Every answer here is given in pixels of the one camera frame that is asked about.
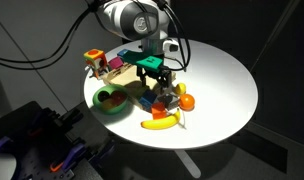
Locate blue number cube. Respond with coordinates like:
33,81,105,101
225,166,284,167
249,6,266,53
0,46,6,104
117,49,129,57

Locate white table pedestal leg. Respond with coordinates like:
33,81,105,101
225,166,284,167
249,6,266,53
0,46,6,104
175,150,201,179

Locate perforated metal breadboard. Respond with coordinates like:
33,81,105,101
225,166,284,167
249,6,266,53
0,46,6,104
12,141,75,180

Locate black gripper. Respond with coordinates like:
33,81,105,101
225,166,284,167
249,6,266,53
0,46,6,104
136,67,172,95

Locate black cable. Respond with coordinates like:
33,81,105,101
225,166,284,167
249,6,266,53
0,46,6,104
0,0,106,71

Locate yellow banana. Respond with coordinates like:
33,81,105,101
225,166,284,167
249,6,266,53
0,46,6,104
141,110,181,130

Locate blue cube block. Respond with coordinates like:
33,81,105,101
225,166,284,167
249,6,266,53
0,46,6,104
139,90,157,112

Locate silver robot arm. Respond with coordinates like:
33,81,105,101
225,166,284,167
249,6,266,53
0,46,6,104
88,0,172,93

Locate red apple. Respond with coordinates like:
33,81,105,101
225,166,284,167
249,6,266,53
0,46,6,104
111,91,127,106

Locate green bowl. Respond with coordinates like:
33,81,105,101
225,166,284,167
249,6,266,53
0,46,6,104
92,84,128,115

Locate multicolour toy cube on stand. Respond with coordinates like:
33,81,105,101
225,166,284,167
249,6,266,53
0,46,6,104
83,49,108,79

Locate orange cube block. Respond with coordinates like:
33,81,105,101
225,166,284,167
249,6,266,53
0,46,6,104
151,102,166,119

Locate orange fruit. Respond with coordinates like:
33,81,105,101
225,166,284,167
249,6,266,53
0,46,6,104
179,94,195,111

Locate magenta cube block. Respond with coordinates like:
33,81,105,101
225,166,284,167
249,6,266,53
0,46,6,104
108,57,123,70

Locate dark purple plum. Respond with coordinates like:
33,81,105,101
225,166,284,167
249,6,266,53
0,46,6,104
98,91,110,102

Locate yellow round fruit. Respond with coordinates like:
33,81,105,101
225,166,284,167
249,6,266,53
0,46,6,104
101,100,115,112

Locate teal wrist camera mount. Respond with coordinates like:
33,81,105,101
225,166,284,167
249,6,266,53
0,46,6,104
121,50,163,72

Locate purple orange clamp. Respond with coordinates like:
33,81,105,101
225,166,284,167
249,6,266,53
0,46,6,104
50,143,86,172

